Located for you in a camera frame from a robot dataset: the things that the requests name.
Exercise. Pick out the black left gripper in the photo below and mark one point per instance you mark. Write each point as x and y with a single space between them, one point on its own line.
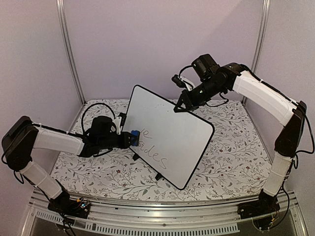
125 143

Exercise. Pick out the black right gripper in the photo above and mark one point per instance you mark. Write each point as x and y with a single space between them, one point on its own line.
183 99

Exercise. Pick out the blue whiteboard eraser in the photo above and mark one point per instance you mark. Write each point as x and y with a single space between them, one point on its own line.
134 140

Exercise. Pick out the small black-framed whiteboard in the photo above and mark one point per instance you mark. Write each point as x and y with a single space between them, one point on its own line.
170 143

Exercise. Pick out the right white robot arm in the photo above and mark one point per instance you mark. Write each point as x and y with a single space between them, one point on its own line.
287 112

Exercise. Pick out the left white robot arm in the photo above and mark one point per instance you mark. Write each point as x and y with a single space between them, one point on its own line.
25 136

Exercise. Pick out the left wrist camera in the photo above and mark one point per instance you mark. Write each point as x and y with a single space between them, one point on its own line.
122 116

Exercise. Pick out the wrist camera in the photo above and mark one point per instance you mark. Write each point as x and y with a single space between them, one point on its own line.
122 116
178 82

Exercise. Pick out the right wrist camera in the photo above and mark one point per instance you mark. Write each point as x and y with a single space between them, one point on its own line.
178 82

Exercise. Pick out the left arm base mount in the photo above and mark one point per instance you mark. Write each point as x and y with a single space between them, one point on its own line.
65 205

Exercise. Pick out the right aluminium corner post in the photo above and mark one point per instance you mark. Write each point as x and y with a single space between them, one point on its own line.
261 34

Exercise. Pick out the aluminium corner post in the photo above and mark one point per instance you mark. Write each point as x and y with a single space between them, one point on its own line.
261 34
68 50

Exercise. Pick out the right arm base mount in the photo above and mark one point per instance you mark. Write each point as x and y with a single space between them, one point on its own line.
265 204

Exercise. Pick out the left aluminium corner post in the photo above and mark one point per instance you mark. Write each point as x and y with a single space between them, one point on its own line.
68 50

